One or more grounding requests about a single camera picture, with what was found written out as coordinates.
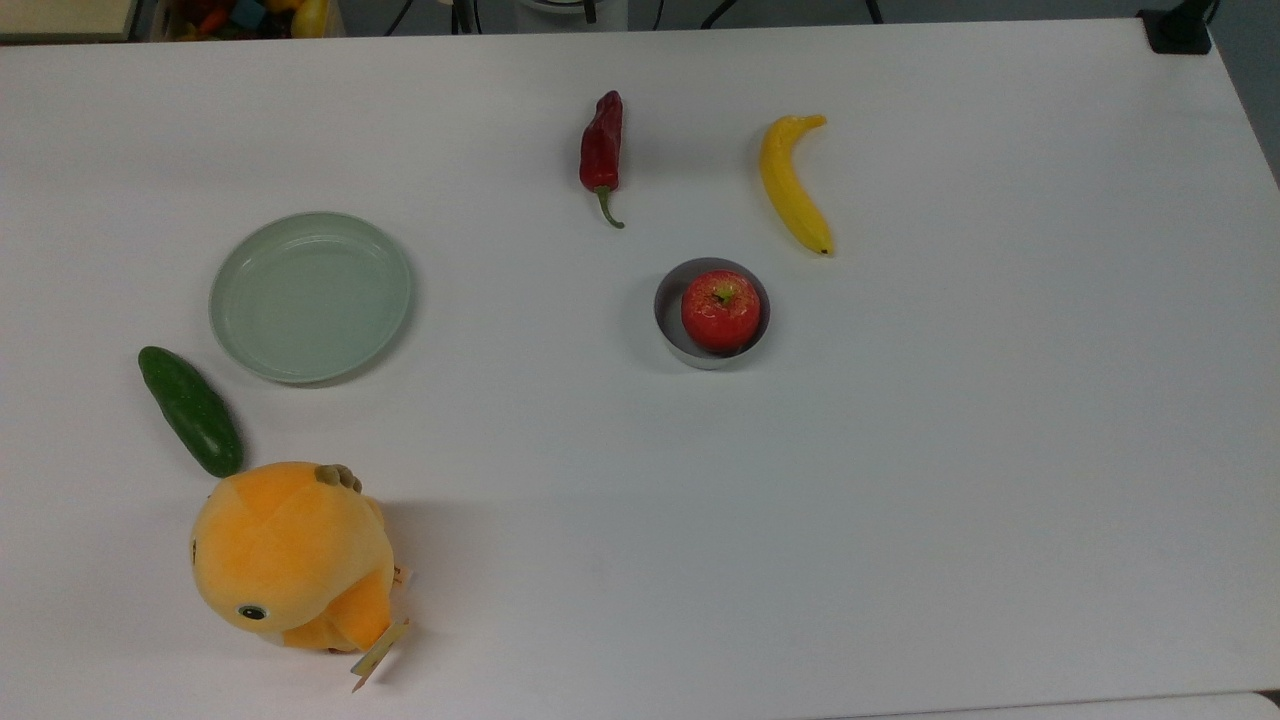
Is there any pale green plastic plate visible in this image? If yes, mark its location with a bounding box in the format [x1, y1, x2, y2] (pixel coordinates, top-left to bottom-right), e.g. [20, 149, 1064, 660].
[208, 211, 414, 385]

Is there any orange plush chick toy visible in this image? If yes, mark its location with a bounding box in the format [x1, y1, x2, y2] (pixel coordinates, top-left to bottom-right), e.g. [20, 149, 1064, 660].
[189, 461, 413, 694]

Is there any wooden board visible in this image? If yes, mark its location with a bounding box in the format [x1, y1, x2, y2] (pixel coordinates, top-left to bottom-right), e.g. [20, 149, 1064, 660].
[0, 0, 142, 44]

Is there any red apple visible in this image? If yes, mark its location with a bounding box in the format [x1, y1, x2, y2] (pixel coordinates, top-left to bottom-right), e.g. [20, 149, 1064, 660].
[681, 269, 762, 355]

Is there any round metal bowl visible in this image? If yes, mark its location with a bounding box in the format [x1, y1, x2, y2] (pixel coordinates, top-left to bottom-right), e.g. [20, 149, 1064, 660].
[653, 257, 772, 372]

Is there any black table clamp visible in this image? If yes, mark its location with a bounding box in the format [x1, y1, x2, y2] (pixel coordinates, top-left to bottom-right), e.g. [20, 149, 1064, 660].
[1138, 0, 1220, 56]

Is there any green cucumber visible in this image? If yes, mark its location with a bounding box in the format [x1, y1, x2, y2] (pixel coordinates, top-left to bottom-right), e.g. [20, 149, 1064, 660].
[137, 345, 245, 479]

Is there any yellow banana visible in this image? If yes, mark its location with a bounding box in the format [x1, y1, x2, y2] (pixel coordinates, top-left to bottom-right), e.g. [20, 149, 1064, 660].
[759, 114, 836, 257]

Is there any red chili pepper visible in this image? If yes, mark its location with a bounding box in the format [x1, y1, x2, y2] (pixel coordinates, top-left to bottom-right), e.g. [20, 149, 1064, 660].
[579, 90, 627, 230]

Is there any box of colourful toys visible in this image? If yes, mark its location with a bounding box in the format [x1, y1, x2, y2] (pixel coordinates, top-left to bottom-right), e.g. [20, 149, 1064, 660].
[150, 0, 347, 42]

